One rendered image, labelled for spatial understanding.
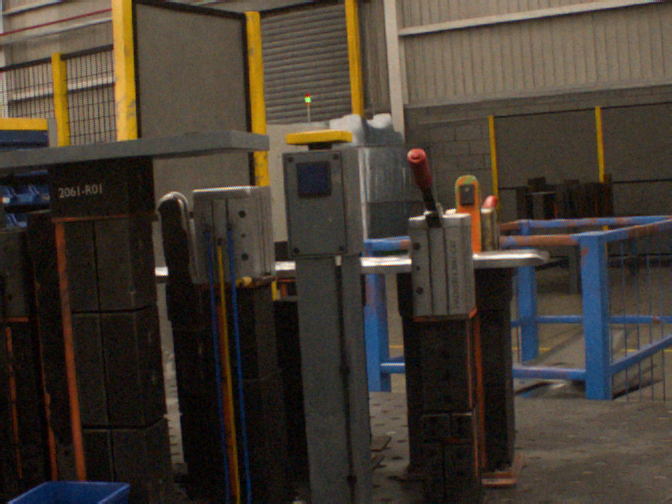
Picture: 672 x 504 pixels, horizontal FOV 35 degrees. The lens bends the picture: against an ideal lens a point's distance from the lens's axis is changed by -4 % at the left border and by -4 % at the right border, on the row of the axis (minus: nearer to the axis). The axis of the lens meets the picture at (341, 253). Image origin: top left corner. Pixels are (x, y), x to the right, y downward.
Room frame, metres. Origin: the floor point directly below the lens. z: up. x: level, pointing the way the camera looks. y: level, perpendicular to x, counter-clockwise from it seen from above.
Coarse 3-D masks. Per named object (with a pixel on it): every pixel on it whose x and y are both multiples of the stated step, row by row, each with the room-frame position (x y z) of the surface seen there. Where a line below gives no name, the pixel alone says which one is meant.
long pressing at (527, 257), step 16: (384, 256) 1.57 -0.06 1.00; (400, 256) 1.56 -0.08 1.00; (480, 256) 1.39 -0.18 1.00; (496, 256) 1.38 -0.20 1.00; (512, 256) 1.38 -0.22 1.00; (528, 256) 1.38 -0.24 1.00; (544, 256) 1.43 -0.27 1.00; (160, 272) 1.49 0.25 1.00; (288, 272) 1.44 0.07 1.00; (368, 272) 1.42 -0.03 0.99; (384, 272) 1.41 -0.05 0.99; (400, 272) 1.41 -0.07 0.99
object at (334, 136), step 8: (288, 136) 1.16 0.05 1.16; (296, 136) 1.16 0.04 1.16; (304, 136) 1.16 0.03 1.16; (312, 136) 1.15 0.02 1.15; (320, 136) 1.15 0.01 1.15; (328, 136) 1.15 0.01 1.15; (336, 136) 1.15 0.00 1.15; (344, 136) 1.16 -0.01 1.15; (352, 136) 1.20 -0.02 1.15; (296, 144) 1.17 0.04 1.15; (304, 144) 1.18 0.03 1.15; (312, 144) 1.17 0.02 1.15; (320, 144) 1.17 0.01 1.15; (328, 144) 1.17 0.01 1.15
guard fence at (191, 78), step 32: (128, 0) 4.44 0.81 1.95; (160, 0) 4.64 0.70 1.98; (128, 32) 4.43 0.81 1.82; (160, 32) 4.65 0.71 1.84; (192, 32) 4.84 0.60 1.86; (224, 32) 5.04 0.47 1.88; (256, 32) 5.21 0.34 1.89; (128, 64) 4.43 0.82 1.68; (160, 64) 4.64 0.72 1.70; (192, 64) 4.82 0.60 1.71; (224, 64) 5.03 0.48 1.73; (256, 64) 5.20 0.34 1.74; (128, 96) 4.42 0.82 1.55; (160, 96) 4.63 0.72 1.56; (192, 96) 4.81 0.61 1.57; (224, 96) 5.01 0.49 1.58; (256, 96) 5.19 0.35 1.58; (128, 128) 4.42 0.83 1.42; (160, 128) 4.63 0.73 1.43; (192, 128) 4.80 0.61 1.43; (224, 128) 5.00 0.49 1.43; (256, 128) 5.19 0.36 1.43; (160, 160) 4.62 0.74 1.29; (192, 160) 4.80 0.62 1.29; (224, 160) 4.99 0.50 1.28; (256, 160) 5.19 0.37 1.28; (160, 192) 4.62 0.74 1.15; (192, 224) 4.79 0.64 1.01; (160, 256) 4.60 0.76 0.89; (160, 288) 4.59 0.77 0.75; (160, 320) 4.58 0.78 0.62
